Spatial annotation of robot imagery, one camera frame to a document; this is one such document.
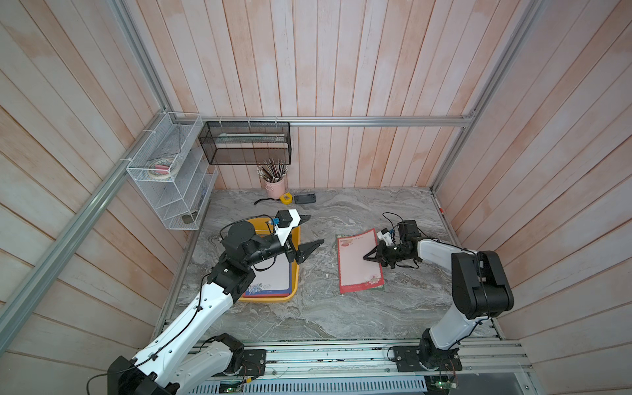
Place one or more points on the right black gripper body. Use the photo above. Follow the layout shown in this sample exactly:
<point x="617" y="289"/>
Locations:
<point x="389" y="254"/>

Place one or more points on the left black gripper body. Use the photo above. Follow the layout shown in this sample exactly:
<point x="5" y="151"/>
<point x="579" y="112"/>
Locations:
<point x="269" y="247"/>

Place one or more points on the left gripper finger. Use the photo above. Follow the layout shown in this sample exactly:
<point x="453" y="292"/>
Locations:
<point x="302" y="218"/>
<point x="303" y="251"/>

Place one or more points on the red bordered stationery paper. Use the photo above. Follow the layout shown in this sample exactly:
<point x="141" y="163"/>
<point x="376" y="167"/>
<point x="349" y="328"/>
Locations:
<point x="359" y="261"/>

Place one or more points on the yellow plastic storage tray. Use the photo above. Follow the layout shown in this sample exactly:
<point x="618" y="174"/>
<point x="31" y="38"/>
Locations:
<point x="272" y="300"/>

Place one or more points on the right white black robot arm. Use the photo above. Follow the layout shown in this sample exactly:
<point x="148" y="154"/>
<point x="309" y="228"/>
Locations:
<point x="480" y="288"/>

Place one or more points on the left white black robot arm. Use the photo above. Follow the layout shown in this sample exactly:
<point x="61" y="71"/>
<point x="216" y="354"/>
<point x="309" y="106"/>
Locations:
<point x="164" y="366"/>

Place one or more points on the yellow tape measure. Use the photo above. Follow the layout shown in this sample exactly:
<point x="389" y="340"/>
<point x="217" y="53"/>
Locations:
<point x="286" y="198"/>

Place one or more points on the pink pencil cup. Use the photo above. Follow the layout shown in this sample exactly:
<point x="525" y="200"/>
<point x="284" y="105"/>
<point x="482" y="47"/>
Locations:
<point x="276" y="189"/>

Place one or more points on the pencils bundle in cup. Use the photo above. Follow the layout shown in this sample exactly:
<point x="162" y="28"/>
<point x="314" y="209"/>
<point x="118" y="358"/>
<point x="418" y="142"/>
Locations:
<point x="272" y="171"/>

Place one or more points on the tape roll on shelf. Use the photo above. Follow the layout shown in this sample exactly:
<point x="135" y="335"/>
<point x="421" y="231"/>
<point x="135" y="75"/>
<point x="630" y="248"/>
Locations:
<point x="163" y="168"/>

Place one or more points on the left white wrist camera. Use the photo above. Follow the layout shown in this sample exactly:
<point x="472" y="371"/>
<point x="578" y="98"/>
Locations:
<point x="284" y="222"/>

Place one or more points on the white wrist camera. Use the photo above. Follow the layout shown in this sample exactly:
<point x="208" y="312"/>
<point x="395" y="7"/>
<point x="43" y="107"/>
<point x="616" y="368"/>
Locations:
<point x="386" y="236"/>
<point x="284" y="222"/>

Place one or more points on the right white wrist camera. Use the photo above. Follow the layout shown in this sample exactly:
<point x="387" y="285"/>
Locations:
<point x="386" y="236"/>

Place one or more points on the black mesh wall basket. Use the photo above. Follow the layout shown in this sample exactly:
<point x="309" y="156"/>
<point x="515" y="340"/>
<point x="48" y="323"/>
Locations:
<point x="246" y="143"/>

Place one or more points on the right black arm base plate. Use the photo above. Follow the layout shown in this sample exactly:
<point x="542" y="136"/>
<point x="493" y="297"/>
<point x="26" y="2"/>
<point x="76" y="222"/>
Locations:
<point x="424" y="358"/>

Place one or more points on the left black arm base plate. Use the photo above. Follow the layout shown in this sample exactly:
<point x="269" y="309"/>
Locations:
<point x="252" y="364"/>

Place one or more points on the white wire shelf rack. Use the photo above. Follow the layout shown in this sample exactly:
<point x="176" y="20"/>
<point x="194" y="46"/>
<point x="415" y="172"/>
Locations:
<point x="179" y="202"/>

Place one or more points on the aluminium front rail frame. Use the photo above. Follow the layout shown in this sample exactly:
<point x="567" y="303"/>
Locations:
<point x="289" y="359"/>

